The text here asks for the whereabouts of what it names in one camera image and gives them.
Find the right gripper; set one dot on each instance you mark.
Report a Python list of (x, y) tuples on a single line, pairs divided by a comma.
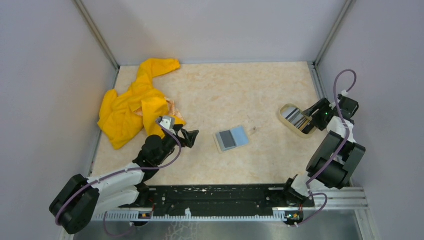
[(315, 121)]

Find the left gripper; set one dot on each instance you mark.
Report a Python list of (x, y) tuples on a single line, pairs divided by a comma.
[(190, 136)]

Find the clear plastic card holder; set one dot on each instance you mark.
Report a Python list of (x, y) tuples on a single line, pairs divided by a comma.
[(240, 135)]

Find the black credit card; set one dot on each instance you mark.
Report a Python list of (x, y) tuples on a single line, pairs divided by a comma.
[(226, 140)]

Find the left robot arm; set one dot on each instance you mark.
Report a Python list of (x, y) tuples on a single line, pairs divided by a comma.
[(83, 198)]

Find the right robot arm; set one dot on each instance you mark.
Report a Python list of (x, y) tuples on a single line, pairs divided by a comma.
[(336, 158)]

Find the striped cards in tray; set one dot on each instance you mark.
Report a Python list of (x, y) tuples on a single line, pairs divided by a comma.
[(295, 119)]

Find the beige oval tray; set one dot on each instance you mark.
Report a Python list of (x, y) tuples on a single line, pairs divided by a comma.
[(293, 129)]

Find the yellow cloth garment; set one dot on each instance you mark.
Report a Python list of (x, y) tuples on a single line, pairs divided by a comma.
[(123, 116)]

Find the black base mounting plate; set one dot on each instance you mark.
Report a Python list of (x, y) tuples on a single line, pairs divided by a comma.
[(212, 200)]

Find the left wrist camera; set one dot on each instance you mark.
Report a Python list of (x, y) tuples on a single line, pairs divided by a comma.
[(167, 122)]

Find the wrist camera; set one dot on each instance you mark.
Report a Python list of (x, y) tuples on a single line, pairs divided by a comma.
[(343, 98), (167, 122)]

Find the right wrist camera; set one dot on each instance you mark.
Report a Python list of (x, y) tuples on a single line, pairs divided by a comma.
[(343, 98)]

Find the aluminium frame rail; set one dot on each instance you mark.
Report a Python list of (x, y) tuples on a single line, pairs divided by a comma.
[(349, 198)]

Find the white slotted cable duct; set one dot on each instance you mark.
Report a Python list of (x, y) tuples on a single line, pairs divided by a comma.
[(135, 215)]

